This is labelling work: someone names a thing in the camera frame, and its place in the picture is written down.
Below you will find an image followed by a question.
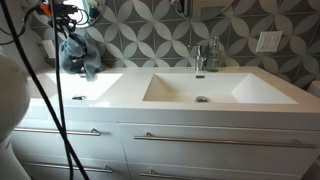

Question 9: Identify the white double sink countertop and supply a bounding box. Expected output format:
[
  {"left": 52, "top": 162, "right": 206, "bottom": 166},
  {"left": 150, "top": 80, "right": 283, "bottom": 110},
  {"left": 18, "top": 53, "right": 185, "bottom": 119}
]
[{"left": 24, "top": 65, "right": 320, "bottom": 131}]

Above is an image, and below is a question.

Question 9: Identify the lower left drawer handle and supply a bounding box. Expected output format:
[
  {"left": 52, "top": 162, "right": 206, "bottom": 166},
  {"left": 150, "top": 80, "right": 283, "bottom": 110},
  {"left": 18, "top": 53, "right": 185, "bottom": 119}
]
[{"left": 22, "top": 162, "right": 113, "bottom": 173}]

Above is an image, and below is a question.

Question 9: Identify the clear glass soap dispenser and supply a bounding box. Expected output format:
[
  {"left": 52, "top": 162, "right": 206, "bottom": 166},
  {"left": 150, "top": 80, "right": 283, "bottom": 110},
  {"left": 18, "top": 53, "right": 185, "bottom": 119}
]
[{"left": 206, "top": 36, "right": 221, "bottom": 72}]

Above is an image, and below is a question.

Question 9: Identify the right sink drain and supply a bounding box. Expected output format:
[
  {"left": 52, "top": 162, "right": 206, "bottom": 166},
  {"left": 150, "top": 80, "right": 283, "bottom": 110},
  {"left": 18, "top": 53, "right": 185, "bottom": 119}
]
[{"left": 195, "top": 96, "right": 209, "bottom": 103}]

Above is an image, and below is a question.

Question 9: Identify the upper left drawer handle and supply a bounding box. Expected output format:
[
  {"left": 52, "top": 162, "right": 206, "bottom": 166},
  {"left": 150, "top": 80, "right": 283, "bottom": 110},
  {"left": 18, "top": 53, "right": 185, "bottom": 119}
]
[{"left": 14, "top": 128, "right": 102, "bottom": 136}]

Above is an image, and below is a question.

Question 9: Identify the chrome right tap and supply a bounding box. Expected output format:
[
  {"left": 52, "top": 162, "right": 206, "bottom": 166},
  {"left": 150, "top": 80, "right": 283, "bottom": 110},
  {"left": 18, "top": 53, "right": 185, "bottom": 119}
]
[{"left": 195, "top": 45, "right": 206, "bottom": 71}]

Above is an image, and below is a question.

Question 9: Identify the black hanging cable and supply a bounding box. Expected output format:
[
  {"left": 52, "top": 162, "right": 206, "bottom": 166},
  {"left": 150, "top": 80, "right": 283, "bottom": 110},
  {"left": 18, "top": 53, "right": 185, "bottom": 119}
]
[{"left": 48, "top": 0, "right": 75, "bottom": 180}]

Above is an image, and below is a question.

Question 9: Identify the round mirror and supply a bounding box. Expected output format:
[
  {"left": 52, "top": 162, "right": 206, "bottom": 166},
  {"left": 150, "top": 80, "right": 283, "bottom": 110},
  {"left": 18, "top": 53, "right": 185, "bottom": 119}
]
[
  {"left": 63, "top": 0, "right": 106, "bottom": 28},
  {"left": 169, "top": 0, "right": 235, "bottom": 21}
]

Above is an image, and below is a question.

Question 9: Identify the gray blue towel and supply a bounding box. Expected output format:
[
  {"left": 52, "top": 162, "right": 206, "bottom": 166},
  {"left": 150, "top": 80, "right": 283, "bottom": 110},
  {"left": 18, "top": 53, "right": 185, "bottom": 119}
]
[{"left": 59, "top": 33, "right": 103, "bottom": 82}]

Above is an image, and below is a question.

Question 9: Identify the round left mirror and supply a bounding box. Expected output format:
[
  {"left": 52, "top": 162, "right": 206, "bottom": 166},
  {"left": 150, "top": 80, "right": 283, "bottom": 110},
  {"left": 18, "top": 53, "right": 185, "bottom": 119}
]
[{"left": 63, "top": 0, "right": 106, "bottom": 28}]

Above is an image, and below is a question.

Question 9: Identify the sink drain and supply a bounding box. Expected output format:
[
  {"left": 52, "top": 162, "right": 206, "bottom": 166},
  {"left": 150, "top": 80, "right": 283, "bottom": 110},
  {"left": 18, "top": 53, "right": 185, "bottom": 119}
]
[
  {"left": 195, "top": 96, "right": 209, "bottom": 103},
  {"left": 72, "top": 96, "right": 86, "bottom": 100}
]

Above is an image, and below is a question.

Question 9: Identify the left sink drain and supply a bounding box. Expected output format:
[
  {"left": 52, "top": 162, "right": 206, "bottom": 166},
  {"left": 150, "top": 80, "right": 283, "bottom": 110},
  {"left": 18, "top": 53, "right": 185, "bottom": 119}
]
[{"left": 72, "top": 96, "right": 86, "bottom": 100}]

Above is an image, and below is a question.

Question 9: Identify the upper right drawer handle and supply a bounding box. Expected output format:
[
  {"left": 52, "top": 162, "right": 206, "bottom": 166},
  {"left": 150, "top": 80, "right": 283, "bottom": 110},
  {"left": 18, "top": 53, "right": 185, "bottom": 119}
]
[{"left": 134, "top": 132, "right": 317, "bottom": 149}]

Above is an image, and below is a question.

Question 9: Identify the lower right drawer handle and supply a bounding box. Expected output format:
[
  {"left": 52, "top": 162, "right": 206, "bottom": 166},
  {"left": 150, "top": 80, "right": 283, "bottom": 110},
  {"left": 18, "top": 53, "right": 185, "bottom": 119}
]
[{"left": 141, "top": 169, "right": 197, "bottom": 180}]

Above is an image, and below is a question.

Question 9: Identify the drawer handle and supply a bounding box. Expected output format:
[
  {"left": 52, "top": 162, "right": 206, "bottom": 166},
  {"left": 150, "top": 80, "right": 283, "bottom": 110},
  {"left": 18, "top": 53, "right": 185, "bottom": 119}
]
[
  {"left": 22, "top": 162, "right": 113, "bottom": 173},
  {"left": 141, "top": 169, "right": 197, "bottom": 180},
  {"left": 14, "top": 128, "right": 102, "bottom": 136},
  {"left": 134, "top": 132, "right": 317, "bottom": 149}
]

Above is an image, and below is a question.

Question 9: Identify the white vanity cabinet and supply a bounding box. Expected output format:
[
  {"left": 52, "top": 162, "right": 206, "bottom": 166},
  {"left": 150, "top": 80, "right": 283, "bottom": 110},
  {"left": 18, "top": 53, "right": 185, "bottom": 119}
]
[{"left": 9, "top": 116, "right": 320, "bottom": 180}]

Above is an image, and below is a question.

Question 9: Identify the black gripper body orange band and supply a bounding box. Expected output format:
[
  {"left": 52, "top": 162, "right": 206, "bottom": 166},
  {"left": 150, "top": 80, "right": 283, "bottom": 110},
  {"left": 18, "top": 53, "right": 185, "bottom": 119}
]
[{"left": 36, "top": 2, "right": 78, "bottom": 33}]

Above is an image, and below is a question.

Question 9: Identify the round right mirror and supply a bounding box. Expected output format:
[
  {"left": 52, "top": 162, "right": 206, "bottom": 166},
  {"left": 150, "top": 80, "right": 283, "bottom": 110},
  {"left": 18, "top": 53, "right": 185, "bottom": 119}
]
[{"left": 169, "top": 0, "right": 235, "bottom": 21}]

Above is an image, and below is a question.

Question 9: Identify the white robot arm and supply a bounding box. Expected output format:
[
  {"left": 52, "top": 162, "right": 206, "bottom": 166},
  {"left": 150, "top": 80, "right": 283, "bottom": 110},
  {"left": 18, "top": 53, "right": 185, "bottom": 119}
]
[{"left": 0, "top": 51, "right": 39, "bottom": 180}]

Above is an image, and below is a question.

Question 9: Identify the black diagonal cable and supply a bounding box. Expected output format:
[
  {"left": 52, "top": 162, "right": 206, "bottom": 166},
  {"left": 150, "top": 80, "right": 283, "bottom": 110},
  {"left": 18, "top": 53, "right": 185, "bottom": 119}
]
[{"left": 0, "top": 0, "right": 90, "bottom": 180}]

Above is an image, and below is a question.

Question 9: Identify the white wall outlet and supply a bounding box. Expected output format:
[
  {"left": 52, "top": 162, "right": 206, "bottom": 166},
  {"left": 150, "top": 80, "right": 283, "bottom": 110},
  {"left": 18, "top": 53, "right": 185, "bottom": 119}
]
[{"left": 256, "top": 31, "right": 283, "bottom": 52}]

